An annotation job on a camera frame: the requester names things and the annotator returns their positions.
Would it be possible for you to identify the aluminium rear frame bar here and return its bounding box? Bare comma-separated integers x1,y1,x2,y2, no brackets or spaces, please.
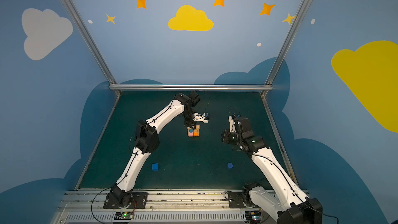
109,84,273,91

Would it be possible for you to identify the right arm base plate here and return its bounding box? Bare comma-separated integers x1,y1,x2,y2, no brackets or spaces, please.
225,191,258,208

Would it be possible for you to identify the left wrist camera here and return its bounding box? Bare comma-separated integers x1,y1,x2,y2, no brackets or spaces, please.
193,113,209,123

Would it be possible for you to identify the aluminium left frame post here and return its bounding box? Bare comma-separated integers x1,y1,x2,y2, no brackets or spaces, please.
61,0,117,86

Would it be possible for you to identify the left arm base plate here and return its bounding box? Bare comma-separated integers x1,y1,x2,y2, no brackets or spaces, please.
103,192,148,209

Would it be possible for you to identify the right controller board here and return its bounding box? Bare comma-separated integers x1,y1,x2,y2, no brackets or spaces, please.
245,211,263,224

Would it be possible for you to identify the natural wood block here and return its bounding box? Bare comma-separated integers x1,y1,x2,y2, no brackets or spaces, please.
187,124,200,130

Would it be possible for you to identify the aluminium right frame post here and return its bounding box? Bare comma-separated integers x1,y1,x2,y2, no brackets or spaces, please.
261,0,313,100

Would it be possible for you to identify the blue wood cube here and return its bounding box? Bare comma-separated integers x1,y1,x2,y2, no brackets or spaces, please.
152,163,159,172

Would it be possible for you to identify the left controller board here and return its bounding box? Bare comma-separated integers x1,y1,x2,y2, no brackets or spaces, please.
114,212,134,221

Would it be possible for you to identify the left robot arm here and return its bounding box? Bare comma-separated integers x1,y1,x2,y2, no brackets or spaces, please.
104,92,208,209

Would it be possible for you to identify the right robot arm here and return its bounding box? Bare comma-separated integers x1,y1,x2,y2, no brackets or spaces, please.
222,115,323,224

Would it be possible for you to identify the aluminium front rail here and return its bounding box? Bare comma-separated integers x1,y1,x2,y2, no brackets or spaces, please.
51,189,276,224

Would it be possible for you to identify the controller board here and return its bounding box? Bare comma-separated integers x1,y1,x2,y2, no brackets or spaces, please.
245,211,263,224
114,212,134,221

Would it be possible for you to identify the aluminium frame post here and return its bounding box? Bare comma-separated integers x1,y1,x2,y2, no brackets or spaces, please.
261,0,313,100
61,0,117,86

